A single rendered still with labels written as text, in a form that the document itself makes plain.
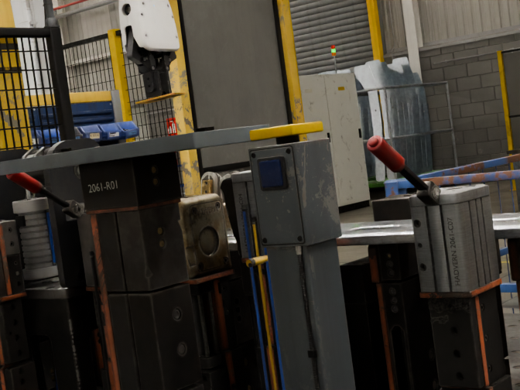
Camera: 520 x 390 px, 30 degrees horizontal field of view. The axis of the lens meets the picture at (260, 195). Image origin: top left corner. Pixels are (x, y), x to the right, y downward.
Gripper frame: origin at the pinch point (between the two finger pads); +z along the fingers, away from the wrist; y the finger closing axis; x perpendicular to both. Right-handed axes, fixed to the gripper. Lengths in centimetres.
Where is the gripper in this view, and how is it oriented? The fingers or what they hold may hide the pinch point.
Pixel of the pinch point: (157, 84)
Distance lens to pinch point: 165.0
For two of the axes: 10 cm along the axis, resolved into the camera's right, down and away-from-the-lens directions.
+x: -8.3, 1.3, 5.3
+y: 5.2, -1.0, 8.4
